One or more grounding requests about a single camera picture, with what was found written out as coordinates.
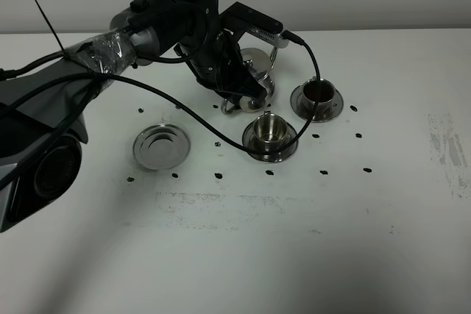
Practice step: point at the stainless steel teacup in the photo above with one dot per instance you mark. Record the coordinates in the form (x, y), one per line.
(270, 129)
(318, 90)

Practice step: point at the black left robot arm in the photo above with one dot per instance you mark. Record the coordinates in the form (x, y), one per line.
(42, 127)

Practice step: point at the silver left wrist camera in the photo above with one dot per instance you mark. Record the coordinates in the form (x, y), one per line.
(241, 19)

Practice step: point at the near stainless steel saucer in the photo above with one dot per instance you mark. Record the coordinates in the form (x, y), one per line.
(264, 153)

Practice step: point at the far stainless steel teacup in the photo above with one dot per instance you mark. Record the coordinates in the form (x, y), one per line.
(318, 90)

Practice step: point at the far stainless steel saucer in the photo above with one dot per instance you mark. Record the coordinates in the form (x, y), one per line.
(323, 112)

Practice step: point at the stainless steel teapot saucer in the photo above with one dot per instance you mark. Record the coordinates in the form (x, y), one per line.
(161, 147)

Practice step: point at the near stainless steel teacup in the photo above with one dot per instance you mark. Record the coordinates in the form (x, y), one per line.
(270, 129)

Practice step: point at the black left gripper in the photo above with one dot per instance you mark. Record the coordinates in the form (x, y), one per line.
(218, 66)

